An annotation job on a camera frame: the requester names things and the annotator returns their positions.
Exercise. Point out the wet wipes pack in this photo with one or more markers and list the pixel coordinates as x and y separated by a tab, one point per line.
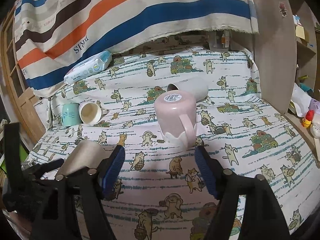
90	66

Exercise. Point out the beige cup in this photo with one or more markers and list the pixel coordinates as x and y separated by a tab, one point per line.
86	154

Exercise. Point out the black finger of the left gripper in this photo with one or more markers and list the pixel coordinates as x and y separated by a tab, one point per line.
25	192

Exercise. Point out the wooden headboard panel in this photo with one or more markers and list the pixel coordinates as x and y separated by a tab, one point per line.
274	50

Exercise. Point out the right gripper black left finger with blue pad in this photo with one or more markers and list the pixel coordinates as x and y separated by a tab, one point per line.
92	185

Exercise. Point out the cat print bed sheet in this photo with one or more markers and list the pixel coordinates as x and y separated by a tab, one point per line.
160	192

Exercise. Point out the striped Paris fabric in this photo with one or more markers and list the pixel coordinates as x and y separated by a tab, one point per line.
52	36

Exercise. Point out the white mug lying down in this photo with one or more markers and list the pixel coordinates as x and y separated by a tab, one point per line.
91	113

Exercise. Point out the red yellow toy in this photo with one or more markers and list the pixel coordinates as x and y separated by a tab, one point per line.
307	120

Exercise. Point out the teal cup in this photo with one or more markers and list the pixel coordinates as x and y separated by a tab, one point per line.
70	114

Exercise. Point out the pink mug with handle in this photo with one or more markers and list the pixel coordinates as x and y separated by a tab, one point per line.
176	116

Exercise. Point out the wooden shelf unit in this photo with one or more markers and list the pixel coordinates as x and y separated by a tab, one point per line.
307	50

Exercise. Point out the grey cup lying down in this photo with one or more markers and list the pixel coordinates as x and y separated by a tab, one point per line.
196	86

